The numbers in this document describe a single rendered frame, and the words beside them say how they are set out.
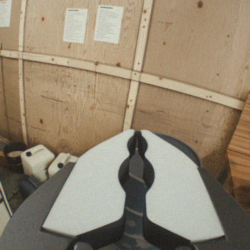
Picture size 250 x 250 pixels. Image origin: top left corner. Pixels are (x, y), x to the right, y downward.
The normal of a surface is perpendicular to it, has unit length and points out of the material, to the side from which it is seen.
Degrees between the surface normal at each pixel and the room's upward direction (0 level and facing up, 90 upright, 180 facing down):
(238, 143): 90
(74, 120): 90
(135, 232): 90
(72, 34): 90
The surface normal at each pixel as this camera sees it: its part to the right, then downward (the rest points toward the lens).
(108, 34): -0.30, 0.41
